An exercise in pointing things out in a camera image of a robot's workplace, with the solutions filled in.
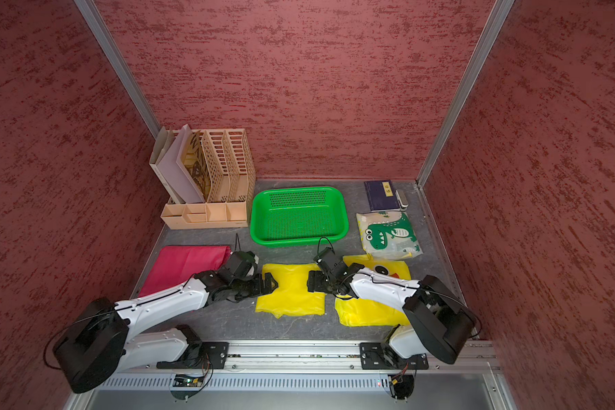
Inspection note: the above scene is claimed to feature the right aluminium corner post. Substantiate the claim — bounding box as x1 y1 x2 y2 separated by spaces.
416 0 514 191

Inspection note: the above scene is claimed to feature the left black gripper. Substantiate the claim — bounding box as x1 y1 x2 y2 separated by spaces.
230 273 278 300

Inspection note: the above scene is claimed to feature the aluminium front rail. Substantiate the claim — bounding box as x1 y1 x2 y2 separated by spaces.
117 340 503 374

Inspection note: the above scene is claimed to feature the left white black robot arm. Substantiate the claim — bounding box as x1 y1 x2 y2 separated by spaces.
52 271 278 394

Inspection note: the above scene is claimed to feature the plain yellow raincoat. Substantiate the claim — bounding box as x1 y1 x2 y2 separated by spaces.
256 263 326 319

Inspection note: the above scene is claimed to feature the dark blue book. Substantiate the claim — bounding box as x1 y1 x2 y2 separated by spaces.
364 180 401 212

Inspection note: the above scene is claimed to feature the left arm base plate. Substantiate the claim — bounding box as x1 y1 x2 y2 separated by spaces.
155 342 229 371

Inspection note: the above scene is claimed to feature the left circuit board with wires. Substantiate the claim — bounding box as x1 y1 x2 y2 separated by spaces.
170 374 210 401

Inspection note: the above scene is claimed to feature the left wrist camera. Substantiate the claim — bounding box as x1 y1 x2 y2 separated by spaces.
227 251 259 280

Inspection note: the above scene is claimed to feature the small grey white device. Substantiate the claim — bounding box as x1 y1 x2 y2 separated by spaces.
396 190 409 210

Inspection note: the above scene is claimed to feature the left aluminium corner post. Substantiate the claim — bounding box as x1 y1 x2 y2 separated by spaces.
73 0 162 137

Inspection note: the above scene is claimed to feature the brown patterned book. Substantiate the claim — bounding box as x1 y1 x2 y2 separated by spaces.
181 131 211 202

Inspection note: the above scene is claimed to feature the lilac folder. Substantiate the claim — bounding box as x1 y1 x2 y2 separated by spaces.
155 125 204 203

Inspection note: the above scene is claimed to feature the green dinosaur raincoat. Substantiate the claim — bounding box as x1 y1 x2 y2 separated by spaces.
356 211 423 261

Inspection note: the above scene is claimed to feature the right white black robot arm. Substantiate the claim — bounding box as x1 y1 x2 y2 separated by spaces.
307 263 480 365

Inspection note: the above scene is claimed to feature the aluminium corner post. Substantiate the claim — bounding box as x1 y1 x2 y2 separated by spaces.
416 0 514 191
73 0 162 137

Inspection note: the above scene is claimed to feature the beige desk file organizer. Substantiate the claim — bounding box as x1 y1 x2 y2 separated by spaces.
161 128 256 230

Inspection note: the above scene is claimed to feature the yellow duck raincoat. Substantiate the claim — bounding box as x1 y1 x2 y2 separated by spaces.
335 255 411 327

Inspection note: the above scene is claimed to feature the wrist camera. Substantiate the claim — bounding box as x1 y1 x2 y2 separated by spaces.
314 247 348 280
227 251 259 280

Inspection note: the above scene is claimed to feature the beige cardboard folder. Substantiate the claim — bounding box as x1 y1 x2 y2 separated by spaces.
149 126 185 204

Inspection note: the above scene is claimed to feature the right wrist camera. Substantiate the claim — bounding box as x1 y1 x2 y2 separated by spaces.
314 247 348 280

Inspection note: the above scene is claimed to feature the pink raincoat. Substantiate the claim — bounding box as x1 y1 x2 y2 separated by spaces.
138 246 232 297

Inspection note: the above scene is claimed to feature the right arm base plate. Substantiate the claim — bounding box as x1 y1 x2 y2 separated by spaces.
359 343 429 371

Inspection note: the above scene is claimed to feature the green plastic basket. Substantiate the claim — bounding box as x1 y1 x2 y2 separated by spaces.
249 186 350 248

